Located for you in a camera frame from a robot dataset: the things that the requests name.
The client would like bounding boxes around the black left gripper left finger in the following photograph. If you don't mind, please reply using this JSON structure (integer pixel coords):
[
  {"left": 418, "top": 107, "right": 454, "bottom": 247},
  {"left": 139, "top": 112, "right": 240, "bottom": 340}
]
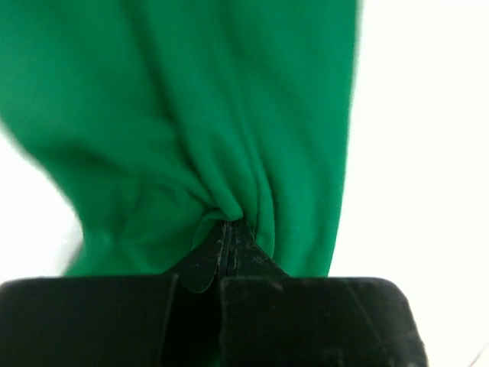
[{"left": 1, "top": 223, "right": 229, "bottom": 366}]

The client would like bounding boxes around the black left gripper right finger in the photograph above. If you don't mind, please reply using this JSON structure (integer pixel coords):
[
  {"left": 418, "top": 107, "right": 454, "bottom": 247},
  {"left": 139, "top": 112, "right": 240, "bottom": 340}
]
[{"left": 218, "top": 222, "right": 428, "bottom": 366}]

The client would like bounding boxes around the green t shirt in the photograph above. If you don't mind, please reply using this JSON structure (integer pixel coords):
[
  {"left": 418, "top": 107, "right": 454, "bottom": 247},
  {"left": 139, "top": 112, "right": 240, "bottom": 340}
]
[{"left": 1, "top": 1, "right": 360, "bottom": 277}]

